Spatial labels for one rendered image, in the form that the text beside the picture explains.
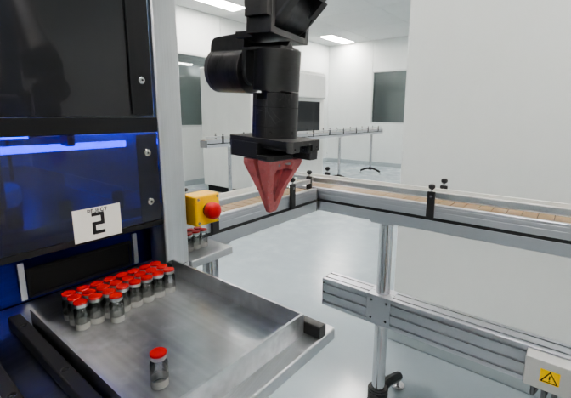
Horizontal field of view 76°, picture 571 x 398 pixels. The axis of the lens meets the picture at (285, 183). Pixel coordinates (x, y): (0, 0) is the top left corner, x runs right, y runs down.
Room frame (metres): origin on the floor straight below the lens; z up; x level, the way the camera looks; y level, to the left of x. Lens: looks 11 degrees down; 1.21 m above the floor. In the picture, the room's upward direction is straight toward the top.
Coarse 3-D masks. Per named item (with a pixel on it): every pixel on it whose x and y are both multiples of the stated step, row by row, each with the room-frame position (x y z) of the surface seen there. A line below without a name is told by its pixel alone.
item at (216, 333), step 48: (192, 288) 0.66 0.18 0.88; (240, 288) 0.59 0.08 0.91; (48, 336) 0.48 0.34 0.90; (96, 336) 0.50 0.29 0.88; (144, 336) 0.50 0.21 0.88; (192, 336) 0.50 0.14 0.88; (240, 336) 0.50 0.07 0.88; (288, 336) 0.48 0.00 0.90; (96, 384) 0.38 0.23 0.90; (144, 384) 0.40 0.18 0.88; (192, 384) 0.40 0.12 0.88
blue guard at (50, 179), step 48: (0, 144) 0.54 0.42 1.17; (48, 144) 0.59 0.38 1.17; (96, 144) 0.65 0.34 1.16; (144, 144) 0.72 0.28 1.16; (0, 192) 0.54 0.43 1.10; (48, 192) 0.59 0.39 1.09; (96, 192) 0.65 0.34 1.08; (144, 192) 0.72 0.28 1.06; (0, 240) 0.53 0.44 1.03; (48, 240) 0.58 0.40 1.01
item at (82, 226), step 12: (72, 216) 0.61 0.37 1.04; (84, 216) 0.62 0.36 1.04; (96, 216) 0.64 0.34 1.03; (108, 216) 0.66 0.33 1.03; (120, 216) 0.67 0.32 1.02; (84, 228) 0.62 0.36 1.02; (96, 228) 0.64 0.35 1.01; (108, 228) 0.65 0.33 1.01; (120, 228) 0.67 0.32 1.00; (84, 240) 0.62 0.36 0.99
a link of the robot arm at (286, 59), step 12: (252, 48) 0.46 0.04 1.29; (264, 48) 0.44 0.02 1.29; (276, 48) 0.43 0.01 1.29; (288, 48) 0.44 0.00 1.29; (252, 60) 0.48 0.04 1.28; (264, 60) 0.44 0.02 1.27; (276, 60) 0.44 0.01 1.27; (288, 60) 0.44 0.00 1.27; (300, 60) 0.46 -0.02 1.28; (252, 72) 0.48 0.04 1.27; (264, 72) 0.44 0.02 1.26; (276, 72) 0.44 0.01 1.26; (288, 72) 0.44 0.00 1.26; (252, 84) 0.48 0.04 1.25; (264, 84) 0.44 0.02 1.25; (276, 84) 0.44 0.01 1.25; (288, 84) 0.44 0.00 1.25; (264, 96) 0.45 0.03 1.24
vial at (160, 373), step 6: (150, 360) 0.39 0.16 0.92; (156, 360) 0.39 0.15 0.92; (162, 360) 0.39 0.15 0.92; (150, 366) 0.39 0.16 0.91; (156, 366) 0.39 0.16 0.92; (162, 366) 0.39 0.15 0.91; (150, 372) 0.39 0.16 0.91; (156, 372) 0.39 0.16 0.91; (162, 372) 0.39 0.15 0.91; (168, 372) 0.40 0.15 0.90; (150, 378) 0.39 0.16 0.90; (156, 378) 0.39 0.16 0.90; (162, 378) 0.39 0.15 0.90; (168, 378) 0.40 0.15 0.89; (150, 384) 0.40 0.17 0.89; (156, 384) 0.39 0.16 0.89; (162, 384) 0.39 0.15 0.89
